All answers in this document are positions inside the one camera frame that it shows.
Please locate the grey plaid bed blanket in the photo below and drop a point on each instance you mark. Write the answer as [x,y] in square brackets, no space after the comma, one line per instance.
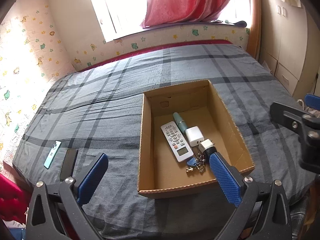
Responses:
[100,110]

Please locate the beige wardrobe cabinet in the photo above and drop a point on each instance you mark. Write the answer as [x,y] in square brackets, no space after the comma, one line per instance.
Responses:
[290,46]

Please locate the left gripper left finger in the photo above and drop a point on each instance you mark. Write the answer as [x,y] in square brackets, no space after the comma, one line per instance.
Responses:
[55,211]

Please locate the brown cardboard box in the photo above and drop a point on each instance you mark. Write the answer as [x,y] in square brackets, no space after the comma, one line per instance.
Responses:
[160,175]

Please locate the dark round glossy jar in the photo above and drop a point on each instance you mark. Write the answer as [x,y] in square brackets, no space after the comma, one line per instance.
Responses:
[209,151]

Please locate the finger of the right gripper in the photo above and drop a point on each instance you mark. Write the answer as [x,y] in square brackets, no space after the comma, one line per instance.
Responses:
[312,101]

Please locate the small white charger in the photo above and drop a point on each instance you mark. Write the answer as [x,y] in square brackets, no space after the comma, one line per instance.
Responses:
[205,144]

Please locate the black smartphone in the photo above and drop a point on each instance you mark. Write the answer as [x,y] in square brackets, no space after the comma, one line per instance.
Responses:
[68,163]

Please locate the white plastic bag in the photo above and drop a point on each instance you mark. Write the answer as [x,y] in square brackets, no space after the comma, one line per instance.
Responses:
[308,109]

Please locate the large white charger plug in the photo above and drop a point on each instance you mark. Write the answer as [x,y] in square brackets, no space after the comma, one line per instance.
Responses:
[194,136]

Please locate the white air conditioner remote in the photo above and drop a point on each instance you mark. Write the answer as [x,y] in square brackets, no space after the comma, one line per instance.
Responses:
[177,142]

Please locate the light teal tube bottle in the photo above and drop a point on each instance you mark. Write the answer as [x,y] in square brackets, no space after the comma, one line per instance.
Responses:
[180,122]

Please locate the pink red curtain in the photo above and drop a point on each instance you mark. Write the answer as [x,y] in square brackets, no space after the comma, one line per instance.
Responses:
[175,11]

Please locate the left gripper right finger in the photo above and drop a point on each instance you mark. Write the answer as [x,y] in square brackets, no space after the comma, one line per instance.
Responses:
[261,207]

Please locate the teal white smartphone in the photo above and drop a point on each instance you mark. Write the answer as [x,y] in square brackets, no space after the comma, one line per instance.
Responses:
[51,154]

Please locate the keychain with blue fob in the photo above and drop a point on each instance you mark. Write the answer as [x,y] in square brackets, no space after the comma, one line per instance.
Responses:
[197,162]

